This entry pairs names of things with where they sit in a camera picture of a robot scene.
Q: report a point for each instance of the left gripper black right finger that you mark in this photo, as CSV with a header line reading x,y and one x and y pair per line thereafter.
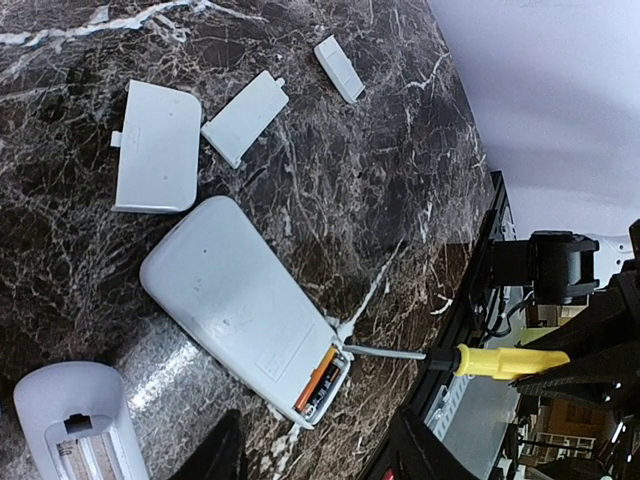
x,y
414,452

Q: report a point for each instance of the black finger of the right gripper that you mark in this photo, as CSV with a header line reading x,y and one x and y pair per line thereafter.
x,y
608,380

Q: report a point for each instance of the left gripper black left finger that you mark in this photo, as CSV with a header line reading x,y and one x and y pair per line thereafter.
x,y
221,455

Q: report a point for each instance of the yellow handled screwdriver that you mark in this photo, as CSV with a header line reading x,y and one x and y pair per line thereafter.
x,y
503,364

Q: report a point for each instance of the white remote with battery bay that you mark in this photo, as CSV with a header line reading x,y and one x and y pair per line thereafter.
x,y
77,423

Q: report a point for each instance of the small white remote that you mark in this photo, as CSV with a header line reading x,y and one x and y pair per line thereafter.
x,y
219,280

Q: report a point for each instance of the white wide remote battery cover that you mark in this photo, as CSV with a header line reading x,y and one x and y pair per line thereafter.
x,y
158,150

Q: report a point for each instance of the white slim remote battery cover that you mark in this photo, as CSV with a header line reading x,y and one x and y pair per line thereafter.
x,y
239,124

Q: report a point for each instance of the white small remote battery cover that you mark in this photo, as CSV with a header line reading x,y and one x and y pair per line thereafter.
x,y
339,69

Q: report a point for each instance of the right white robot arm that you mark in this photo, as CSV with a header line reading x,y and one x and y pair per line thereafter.
x,y
601,342

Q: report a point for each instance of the orange batteries in small remote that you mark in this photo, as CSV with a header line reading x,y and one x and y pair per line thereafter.
x,y
320,383

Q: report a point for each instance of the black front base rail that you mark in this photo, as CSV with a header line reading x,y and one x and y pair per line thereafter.
x,y
471,306

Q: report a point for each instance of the white slotted cable duct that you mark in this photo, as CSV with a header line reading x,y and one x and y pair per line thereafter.
x,y
445,405

